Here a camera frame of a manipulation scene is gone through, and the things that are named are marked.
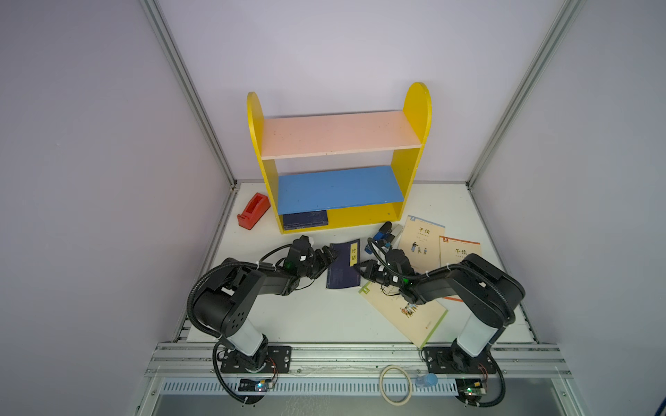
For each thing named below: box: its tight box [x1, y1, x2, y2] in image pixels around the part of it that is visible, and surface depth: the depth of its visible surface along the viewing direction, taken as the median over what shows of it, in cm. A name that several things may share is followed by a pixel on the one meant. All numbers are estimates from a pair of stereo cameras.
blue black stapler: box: [372, 221, 396, 248], surface depth 100 cm
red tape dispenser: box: [237, 192, 271, 230], surface depth 106 cm
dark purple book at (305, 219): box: [282, 209, 329, 231], surface depth 105 cm
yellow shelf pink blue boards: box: [247, 81, 433, 234], surface depth 89 cm
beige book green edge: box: [358, 280, 449, 348], surface depth 85 cm
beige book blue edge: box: [398, 214, 446, 274], surface depth 103 cm
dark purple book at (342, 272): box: [326, 238, 361, 289], surface depth 92 cm
